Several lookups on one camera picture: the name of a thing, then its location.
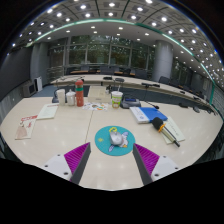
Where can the white printed paper sheet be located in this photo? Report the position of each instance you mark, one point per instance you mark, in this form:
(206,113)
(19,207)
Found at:
(48,111)

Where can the tall white plastic cup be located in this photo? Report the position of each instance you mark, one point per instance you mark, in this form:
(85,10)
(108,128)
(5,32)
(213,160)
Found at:
(61,97)

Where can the round teal cartoon mouse pad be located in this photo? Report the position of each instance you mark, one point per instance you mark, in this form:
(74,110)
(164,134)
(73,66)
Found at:
(103,141)

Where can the ceiling lights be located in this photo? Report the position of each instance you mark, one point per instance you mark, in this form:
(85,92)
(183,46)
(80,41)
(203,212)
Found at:
(111,5)

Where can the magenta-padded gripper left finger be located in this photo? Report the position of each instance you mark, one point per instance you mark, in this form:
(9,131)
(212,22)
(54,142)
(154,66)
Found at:
(77,158)

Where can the grey desk microphone base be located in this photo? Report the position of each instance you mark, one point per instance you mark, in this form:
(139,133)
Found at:
(130,103)

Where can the black desk microphone base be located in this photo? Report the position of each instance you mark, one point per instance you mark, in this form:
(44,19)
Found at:
(54,99)

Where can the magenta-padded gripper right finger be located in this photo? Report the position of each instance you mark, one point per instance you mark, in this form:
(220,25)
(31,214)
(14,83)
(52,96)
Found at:
(146,159)

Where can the red and white pamphlet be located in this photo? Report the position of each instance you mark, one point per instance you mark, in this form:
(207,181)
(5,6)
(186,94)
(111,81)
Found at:
(26,127)

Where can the silver grey computer mouse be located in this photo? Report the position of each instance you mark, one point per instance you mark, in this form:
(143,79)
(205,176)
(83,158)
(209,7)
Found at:
(116,138)

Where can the dark office chairs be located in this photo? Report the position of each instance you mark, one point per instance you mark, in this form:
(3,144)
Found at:
(166,80)

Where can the red thermos bottle green band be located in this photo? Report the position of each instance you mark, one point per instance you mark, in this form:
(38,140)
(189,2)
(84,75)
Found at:
(79,95)

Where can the colourful printed leaflet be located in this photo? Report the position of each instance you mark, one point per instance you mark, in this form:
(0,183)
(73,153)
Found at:
(95,106)

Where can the blue folder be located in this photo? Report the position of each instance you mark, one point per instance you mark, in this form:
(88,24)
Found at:
(155,113)

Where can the white lidded mug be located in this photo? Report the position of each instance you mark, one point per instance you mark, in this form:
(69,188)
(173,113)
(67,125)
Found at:
(70,99)

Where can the green printed paper cup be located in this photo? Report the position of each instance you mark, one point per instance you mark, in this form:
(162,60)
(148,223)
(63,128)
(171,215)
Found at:
(117,99)

